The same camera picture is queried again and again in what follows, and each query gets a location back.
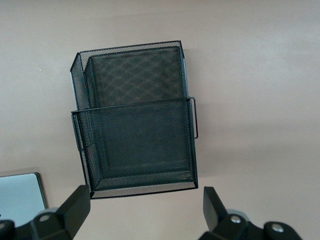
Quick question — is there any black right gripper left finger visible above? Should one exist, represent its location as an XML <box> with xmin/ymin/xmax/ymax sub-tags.
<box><xmin>0</xmin><ymin>185</ymin><xmax>91</xmax><ymax>240</ymax></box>

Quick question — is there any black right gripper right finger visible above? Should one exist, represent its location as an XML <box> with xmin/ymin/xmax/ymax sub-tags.
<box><xmin>199</xmin><ymin>186</ymin><xmax>302</xmax><ymax>240</ymax></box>

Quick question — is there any black mesh desk organizer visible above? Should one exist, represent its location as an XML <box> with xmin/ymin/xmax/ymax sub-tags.
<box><xmin>69</xmin><ymin>39</ymin><xmax>200</xmax><ymax>200</ymax></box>

